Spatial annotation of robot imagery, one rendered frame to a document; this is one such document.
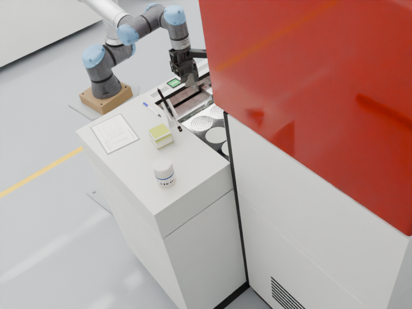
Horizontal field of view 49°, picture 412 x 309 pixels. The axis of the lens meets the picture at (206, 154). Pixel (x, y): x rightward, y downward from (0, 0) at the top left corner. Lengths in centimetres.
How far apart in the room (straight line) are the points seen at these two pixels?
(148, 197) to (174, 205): 10
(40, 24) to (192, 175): 319
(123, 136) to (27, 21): 281
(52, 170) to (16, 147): 46
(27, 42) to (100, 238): 237
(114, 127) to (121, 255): 100
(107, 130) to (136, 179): 33
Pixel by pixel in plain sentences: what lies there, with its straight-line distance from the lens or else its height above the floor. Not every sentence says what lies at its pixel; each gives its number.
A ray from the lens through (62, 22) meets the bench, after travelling 469.
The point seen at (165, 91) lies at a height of 96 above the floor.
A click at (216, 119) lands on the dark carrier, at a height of 90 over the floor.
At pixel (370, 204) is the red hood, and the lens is 120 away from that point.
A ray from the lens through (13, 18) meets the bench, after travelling 451.
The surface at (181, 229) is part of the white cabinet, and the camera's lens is 173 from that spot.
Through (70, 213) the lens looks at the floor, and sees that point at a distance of 304.
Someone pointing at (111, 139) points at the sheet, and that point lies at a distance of 190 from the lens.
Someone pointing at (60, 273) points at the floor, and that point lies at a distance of 280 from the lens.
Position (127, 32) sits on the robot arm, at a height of 139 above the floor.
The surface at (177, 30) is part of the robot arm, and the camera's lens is 171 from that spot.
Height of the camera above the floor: 218
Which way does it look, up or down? 45 degrees down
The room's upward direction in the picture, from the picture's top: 11 degrees counter-clockwise
